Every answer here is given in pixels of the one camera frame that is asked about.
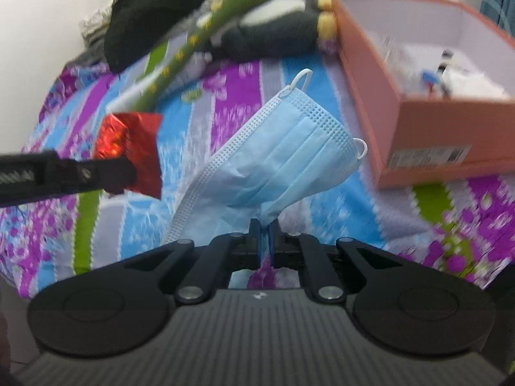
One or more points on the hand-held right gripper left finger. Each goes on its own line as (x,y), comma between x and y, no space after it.
(257,245)

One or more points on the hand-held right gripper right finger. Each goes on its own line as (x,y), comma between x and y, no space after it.
(272,247)

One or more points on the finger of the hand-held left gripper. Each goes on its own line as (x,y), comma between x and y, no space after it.
(96,173)

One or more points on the red foil packet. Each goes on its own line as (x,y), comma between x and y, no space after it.
(136,144)

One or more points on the blue face mask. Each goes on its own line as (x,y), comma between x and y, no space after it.
(281,157)

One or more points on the orange cardboard box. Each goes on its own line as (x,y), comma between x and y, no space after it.
(434,128)

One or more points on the small panda plush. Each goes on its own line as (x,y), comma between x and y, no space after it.
(444,66)

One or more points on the white cloth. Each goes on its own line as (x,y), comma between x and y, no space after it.
(478,82)

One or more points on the black clothing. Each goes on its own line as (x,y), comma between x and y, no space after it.
(153,20)

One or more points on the floral striped bed sheet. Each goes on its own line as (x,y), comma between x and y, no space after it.
(241,80)

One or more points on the grey penguin plush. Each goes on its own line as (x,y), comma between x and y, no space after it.
(273,32)

